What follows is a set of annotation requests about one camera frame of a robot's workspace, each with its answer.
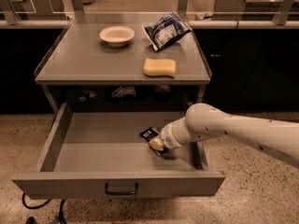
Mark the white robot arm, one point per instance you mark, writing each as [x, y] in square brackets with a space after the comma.
[278, 139]

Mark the grey horizontal rail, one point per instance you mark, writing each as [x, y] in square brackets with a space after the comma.
[294, 25]

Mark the black drawer handle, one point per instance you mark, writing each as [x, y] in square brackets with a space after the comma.
[120, 191]

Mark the grey counter cabinet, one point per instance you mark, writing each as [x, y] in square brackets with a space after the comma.
[82, 59]

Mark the grey background table right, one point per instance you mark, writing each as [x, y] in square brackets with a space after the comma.
[245, 10]

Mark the grey background table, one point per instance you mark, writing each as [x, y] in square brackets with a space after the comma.
[39, 10]
[245, 10]

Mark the yellow sponge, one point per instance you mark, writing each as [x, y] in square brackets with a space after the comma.
[159, 68]

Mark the white bowl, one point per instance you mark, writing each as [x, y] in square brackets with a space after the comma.
[117, 36]

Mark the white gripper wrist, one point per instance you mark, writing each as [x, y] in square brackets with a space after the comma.
[168, 138]

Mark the blue white snack bag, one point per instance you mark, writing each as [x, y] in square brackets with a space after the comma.
[166, 31]

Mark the grey background table left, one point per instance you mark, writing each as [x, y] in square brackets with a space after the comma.
[39, 10]

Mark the grey top drawer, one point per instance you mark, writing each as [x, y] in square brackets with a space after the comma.
[84, 151]

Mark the blue rxbar wrapper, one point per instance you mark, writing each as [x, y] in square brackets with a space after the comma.
[150, 133]

